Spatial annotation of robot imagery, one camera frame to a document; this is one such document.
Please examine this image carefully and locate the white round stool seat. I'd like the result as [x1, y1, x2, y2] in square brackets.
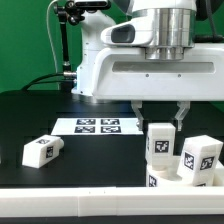
[146, 156, 214, 187]

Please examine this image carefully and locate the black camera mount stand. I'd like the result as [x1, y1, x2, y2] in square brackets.
[52, 0, 114, 94]

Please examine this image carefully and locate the white L-shaped obstacle fence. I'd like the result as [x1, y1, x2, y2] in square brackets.
[0, 159, 224, 218]

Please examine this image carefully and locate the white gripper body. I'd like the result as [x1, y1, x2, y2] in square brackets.
[92, 44, 224, 101]

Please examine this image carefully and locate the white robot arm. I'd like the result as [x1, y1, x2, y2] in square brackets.
[73, 0, 224, 128]

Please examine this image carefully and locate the white fiducial marker sheet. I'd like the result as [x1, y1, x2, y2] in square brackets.
[51, 118, 142, 136]

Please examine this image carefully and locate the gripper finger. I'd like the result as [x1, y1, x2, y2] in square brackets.
[131, 101, 144, 131]
[175, 101, 190, 131]

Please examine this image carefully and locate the white cable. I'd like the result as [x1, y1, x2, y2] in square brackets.
[45, 0, 60, 74]

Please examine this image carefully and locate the black cable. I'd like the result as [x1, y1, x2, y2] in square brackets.
[21, 72, 78, 91]

